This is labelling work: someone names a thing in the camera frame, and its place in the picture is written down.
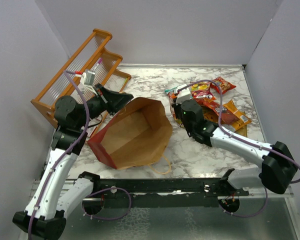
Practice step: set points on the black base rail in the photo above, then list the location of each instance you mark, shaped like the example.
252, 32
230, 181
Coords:
116, 193

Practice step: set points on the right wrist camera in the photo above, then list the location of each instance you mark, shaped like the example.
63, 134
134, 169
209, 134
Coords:
183, 93

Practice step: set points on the teal Fox's candy bag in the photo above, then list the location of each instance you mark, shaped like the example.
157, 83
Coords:
174, 89

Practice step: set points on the pink marker pen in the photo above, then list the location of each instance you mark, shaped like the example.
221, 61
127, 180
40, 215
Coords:
97, 64

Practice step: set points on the yellow red chips bag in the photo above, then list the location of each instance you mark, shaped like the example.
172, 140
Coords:
172, 97

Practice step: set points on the orange Fox's fruits candy bag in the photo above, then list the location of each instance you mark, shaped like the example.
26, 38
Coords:
202, 90

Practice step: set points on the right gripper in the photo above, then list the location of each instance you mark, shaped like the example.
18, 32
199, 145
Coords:
176, 106

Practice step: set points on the red snack packet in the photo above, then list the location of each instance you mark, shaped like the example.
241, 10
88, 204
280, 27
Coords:
221, 86

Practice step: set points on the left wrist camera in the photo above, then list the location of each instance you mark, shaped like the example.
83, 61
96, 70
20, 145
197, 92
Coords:
86, 80

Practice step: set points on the orange Nutter snack bag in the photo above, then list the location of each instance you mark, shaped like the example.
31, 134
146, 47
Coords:
243, 118

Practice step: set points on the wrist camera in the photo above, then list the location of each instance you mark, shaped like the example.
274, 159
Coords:
183, 93
86, 80

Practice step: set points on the red Doritos chips bag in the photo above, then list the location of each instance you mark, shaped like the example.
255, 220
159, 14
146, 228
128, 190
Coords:
213, 112

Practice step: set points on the red paper bag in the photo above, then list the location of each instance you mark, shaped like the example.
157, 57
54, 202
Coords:
136, 136

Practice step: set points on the gold crispy chips bag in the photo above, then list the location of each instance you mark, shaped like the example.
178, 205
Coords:
242, 130

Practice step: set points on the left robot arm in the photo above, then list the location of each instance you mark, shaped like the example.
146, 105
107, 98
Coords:
46, 214

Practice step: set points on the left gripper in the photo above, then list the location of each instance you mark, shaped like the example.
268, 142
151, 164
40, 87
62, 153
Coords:
114, 101

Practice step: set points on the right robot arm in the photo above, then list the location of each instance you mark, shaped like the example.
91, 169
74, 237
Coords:
274, 165

